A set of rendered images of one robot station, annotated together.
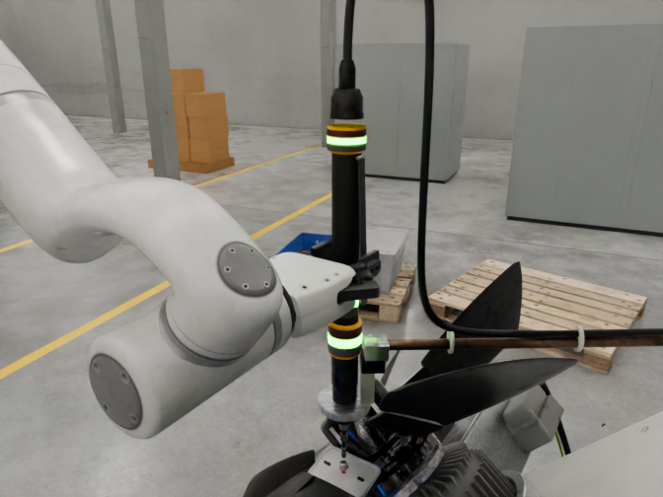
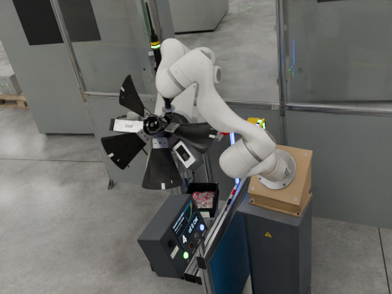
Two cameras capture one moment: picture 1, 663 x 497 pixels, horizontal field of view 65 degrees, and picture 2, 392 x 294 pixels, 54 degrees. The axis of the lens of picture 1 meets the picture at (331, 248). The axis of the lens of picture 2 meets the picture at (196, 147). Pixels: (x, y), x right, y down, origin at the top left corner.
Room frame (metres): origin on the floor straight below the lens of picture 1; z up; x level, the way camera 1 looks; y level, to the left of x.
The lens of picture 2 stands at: (0.61, 1.88, 2.20)
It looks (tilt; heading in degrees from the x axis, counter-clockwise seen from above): 32 degrees down; 266
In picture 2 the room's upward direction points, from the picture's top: 10 degrees counter-clockwise
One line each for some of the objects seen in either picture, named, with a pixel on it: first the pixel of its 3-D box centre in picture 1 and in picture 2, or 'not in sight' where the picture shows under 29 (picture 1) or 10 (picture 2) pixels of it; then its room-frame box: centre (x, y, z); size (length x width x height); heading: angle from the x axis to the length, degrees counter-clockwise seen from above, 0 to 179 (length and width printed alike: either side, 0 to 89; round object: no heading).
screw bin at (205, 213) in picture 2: not in sight; (201, 199); (0.52, 0.23, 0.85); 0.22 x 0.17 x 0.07; 71
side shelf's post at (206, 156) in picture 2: not in sight; (209, 177); (0.38, -0.54, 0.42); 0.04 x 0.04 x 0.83; 57
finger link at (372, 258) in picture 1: (372, 272); not in sight; (0.55, -0.05, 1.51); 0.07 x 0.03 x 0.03; 147
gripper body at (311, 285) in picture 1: (291, 291); not in sight; (0.50, 0.04, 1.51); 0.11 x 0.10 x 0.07; 147
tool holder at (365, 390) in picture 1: (352, 373); (166, 100); (0.59, -0.03, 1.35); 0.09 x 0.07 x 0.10; 92
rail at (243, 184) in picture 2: not in sight; (234, 200); (0.34, 0.26, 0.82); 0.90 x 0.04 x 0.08; 57
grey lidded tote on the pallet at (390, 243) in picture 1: (375, 258); not in sight; (3.72, -0.33, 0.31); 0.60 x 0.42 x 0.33; 163
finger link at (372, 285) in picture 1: (342, 289); not in sight; (0.50, -0.01, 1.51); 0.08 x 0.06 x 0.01; 76
